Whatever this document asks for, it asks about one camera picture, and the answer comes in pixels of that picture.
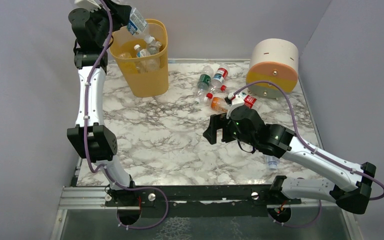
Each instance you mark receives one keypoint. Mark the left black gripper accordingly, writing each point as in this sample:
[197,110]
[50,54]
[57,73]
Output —
[118,11]

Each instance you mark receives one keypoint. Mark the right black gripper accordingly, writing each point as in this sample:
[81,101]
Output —
[219,127]

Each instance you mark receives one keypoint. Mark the clear unlabeled bottle white cap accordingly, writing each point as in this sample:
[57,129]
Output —
[153,47]

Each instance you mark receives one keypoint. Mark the yellow juice bottle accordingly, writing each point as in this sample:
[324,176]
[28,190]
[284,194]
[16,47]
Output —
[124,63]

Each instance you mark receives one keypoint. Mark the small clear bottle blue cap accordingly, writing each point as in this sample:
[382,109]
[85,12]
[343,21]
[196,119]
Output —
[272,162]

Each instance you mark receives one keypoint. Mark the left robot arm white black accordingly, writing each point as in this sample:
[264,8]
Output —
[91,139]

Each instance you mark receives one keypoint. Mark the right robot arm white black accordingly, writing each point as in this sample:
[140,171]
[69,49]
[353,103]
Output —
[347,184]

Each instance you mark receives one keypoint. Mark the yellow plastic mesh bin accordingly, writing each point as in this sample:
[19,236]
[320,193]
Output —
[144,84]

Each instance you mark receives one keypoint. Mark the orange drink bottle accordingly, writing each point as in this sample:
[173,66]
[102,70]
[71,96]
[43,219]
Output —
[217,104]

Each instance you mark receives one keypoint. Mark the clear bottle red white label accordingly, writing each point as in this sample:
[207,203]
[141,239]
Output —
[249,100]

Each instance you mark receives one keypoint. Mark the clear bottle dark green label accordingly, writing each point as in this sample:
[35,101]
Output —
[203,84]

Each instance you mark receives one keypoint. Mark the white cylindrical container orange lid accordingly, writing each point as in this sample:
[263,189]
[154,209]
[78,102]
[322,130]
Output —
[276,61]

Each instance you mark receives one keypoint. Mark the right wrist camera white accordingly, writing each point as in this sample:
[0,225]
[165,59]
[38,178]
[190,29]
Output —
[234,101]

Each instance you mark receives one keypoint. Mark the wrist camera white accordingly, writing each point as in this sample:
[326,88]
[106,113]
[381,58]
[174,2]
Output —
[234,101]
[89,5]

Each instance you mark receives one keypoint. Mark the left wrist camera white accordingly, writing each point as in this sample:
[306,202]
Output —
[89,5]

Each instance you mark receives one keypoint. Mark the black aluminium base frame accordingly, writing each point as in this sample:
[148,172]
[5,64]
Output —
[161,144]

